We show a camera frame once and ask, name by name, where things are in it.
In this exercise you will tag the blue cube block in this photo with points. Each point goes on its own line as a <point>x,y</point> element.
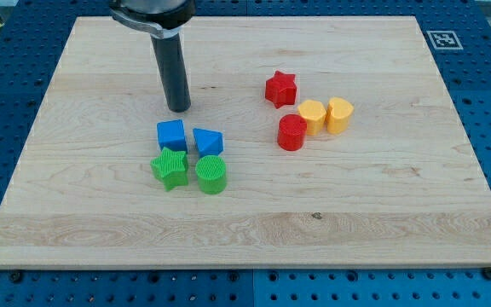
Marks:
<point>171,135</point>

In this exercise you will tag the blue triangle block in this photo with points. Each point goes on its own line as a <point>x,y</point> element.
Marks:
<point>208,142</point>

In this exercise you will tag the wooden board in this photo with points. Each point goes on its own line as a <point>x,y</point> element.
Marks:
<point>400,188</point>

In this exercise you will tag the green star block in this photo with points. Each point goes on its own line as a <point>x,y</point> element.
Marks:
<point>171,168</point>

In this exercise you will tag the red star block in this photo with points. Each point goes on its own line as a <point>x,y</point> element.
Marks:
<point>281,89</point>

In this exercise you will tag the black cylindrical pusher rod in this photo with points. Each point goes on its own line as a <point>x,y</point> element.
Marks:
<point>172,72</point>

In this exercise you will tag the yellow hexagon block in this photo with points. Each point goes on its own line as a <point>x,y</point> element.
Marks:
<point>314,113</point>

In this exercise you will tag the red cylinder block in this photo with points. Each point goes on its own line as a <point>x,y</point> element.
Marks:
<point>291,132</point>

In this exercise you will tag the green cylinder block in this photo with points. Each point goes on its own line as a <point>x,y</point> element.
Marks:
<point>211,173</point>

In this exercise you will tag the white fiducial marker tag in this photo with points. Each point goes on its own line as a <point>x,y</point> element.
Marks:
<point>444,40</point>

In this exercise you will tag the yellow heart block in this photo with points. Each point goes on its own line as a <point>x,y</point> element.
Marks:
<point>338,114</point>

